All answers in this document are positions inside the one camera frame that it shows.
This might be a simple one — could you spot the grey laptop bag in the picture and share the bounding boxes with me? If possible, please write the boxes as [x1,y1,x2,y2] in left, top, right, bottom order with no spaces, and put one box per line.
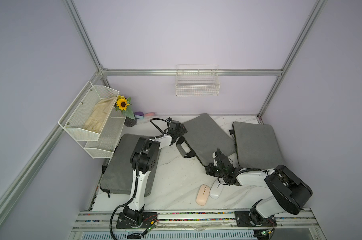
[176,113,236,167]
[230,122,285,170]
[99,133,161,198]

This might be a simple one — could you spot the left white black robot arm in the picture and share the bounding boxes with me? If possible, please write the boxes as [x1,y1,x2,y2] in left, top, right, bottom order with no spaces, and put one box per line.
[109,118,187,240]

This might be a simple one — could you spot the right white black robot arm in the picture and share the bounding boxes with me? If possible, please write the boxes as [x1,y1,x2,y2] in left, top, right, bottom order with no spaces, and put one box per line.
[205,149,313,227]

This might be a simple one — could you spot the white computer mouse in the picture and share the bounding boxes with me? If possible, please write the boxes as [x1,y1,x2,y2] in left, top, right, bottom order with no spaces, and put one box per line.
[209,180,224,200]

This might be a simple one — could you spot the pink computer mouse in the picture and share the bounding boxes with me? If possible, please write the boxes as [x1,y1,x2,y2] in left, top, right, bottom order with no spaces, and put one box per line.
[196,185,210,206]

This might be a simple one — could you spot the pastel toy mushrooms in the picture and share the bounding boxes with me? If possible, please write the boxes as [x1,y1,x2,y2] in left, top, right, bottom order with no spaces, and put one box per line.
[134,112,156,120]

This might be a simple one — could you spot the artificial sunflower bouquet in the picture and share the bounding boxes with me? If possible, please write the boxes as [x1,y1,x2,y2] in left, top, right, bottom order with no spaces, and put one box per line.
[115,95,136,120]

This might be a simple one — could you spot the lower white mesh shelf basket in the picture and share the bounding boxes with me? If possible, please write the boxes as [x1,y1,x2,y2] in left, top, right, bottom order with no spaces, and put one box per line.
[84,110,126,159]

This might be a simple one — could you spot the white mesh shelf basket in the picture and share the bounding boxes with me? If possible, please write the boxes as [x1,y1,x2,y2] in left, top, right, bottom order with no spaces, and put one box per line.
[58,82,120,142]
[84,110,126,159]

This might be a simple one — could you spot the beige cloth in basket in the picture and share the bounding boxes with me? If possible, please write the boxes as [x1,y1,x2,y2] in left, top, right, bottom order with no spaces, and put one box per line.
[83,97,117,134]

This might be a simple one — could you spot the upper white mesh shelf basket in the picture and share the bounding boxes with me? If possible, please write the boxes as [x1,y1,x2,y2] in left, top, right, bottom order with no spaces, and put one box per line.
[58,82,120,142]

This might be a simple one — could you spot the white wire wall basket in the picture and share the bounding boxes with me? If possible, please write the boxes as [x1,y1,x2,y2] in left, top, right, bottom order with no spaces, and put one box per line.
[176,65,220,97]

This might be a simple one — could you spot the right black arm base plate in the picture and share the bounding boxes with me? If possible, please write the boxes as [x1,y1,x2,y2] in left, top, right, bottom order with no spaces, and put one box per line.
[234,211,276,228]

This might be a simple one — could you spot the aluminium frame rails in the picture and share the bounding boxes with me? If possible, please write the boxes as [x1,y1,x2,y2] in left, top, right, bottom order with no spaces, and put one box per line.
[0,1,327,228]

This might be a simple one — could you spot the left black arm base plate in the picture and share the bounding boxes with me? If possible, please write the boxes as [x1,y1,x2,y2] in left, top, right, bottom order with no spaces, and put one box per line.
[115,212,158,229]

